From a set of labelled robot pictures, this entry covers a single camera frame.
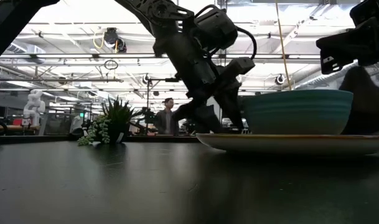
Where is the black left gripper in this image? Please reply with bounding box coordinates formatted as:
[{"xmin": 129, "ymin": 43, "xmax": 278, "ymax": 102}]
[{"xmin": 153, "ymin": 29, "xmax": 256, "ymax": 131}]

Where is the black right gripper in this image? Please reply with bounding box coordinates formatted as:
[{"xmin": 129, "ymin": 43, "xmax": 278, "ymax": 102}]
[{"xmin": 316, "ymin": 18, "xmax": 379, "ymax": 75}]

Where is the teal ceramic bowl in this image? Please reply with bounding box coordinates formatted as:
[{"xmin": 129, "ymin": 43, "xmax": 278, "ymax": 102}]
[{"xmin": 241, "ymin": 89, "xmax": 354, "ymax": 136}]

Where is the artificial green potted plant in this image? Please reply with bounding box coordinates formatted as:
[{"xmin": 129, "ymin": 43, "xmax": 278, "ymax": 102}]
[{"xmin": 77, "ymin": 96, "xmax": 143, "ymax": 147}]

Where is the red round plate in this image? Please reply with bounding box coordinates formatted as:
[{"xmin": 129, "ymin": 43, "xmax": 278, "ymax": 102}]
[{"xmin": 195, "ymin": 133, "xmax": 379, "ymax": 156}]

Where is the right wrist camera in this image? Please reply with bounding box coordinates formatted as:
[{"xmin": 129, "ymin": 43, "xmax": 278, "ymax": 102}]
[{"xmin": 349, "ymin": 0, "xmax": 379, "ymax": 27}]

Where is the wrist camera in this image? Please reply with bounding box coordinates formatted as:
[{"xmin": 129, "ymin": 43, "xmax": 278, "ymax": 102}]
[
  {"xmin": 194, "ymin": 4, "xmax": 240, "ymax": 52},
  {"xmin": 349, "ymin": 0, "xmax": 379, "ymax": 27}
]

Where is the silver air duct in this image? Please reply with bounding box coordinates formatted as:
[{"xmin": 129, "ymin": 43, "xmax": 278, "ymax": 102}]
[
  {"xmin": 294, "ymin": 62, "xmax": 358, "ymax": 91},
  {"xmin": 4, "ymin": 42, "xmax": 47, "ymax": 63}
]

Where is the black robot station frame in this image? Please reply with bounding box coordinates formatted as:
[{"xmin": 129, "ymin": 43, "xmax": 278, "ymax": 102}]
[{"xmin": 145, "ymin": 77, "xmax": 190, "ymax": 136}]

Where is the yellow cable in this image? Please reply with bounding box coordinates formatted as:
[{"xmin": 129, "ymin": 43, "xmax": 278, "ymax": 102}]
[{"xmin": 274, "ymin": 0, "xmax": 293, "ymax": 91}]

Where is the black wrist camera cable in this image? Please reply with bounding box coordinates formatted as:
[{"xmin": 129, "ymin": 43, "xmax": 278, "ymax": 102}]
[{"xmin": 235, "ymin": 26, "xmax": 258, "ymax": 60}]

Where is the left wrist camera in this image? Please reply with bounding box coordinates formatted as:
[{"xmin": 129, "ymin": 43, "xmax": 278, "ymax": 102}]
[{"xmin": 194, "ymin": 4, "xmax": 240, "ymax": 52}]

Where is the black table frame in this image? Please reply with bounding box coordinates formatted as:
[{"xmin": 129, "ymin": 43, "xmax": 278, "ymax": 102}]
[{"xmin": 0, "ymin": 134, "xmax": 199, "ymax": 144}]

